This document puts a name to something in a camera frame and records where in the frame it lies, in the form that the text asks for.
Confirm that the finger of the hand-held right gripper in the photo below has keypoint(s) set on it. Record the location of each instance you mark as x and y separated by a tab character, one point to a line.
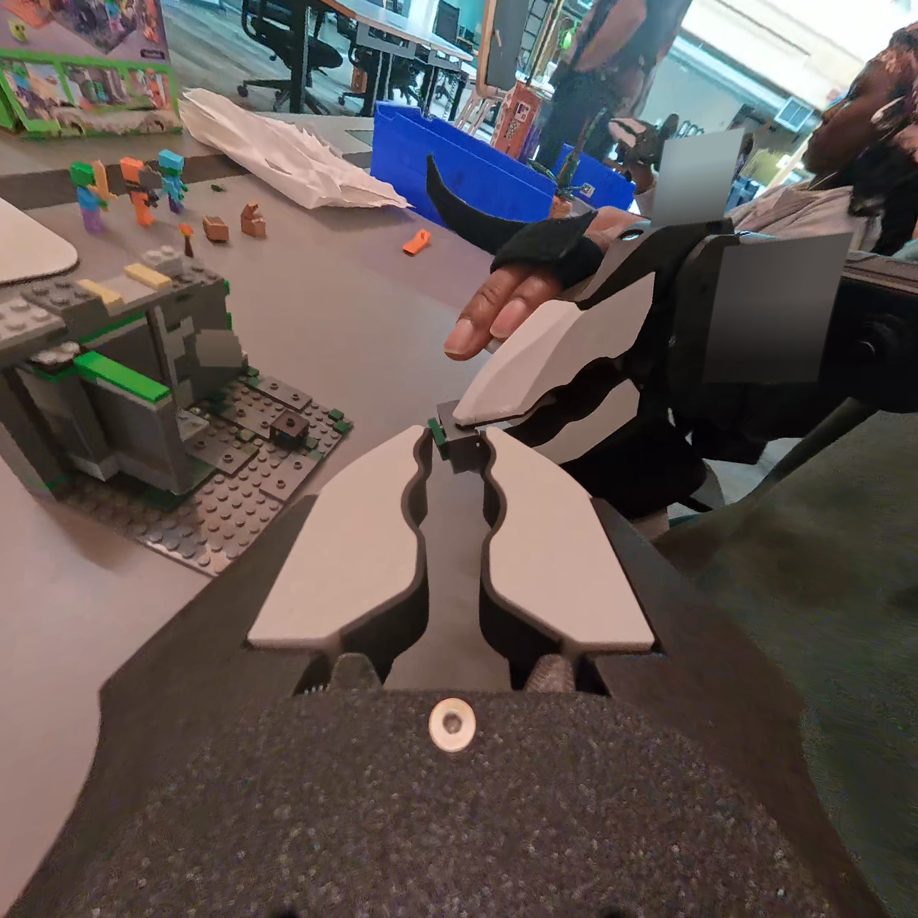
559	358
609	416

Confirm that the green toy brick figure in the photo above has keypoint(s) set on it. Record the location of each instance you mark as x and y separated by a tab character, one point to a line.
90	197

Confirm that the background office desk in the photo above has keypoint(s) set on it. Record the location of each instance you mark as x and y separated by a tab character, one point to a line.
401	43

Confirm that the small grey toy brick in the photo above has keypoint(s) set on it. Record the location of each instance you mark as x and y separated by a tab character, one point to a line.
466	448

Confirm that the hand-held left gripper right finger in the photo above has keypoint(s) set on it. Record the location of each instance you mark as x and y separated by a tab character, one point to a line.
566	574

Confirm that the cyan toy brick figure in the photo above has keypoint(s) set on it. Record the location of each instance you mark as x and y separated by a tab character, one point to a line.
172	179

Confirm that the pile of white paper bags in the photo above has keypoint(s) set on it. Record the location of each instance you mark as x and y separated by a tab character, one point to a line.
287	150

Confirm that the person's right forearm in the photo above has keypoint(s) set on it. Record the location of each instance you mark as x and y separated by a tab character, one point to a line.
789	208

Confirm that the white rounded pad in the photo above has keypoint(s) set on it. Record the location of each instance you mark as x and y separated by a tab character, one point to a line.
29	247

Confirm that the brown toy brick animal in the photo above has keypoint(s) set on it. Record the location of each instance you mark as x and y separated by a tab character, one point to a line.
253	222

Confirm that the orange patterned box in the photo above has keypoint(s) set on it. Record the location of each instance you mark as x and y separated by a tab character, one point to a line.
518	118

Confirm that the brown toy brick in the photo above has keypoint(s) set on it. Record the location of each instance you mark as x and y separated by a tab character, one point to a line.
215	229

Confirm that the orange toy brick figure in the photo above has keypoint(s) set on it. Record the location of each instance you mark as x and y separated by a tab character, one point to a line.
140	190

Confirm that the small toy torch piece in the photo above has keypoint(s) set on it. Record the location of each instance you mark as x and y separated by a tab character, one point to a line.
187	240

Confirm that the black office chair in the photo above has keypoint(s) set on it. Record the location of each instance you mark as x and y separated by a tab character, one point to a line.
287	43

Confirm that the small green toy brick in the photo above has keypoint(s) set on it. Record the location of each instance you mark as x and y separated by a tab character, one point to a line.
437	437

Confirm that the grey desk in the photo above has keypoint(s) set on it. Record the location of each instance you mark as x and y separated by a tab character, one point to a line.
323	301

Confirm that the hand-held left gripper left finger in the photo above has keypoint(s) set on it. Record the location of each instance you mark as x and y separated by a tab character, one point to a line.
344	559

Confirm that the green toy set box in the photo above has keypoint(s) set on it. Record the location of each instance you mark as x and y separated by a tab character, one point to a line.
86	79

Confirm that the blue plastic bin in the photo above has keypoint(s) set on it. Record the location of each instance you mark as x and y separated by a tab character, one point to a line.
473	165

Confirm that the wooden framed board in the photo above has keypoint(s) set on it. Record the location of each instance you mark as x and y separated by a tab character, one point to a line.
505	36

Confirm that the orange toy brick piece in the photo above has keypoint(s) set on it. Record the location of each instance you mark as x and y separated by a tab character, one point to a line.
417	242

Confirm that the person's right hand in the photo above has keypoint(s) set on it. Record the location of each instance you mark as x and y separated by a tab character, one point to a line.
495	308

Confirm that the grey toy brick building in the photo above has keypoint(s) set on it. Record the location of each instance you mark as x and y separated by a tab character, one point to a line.
122	401

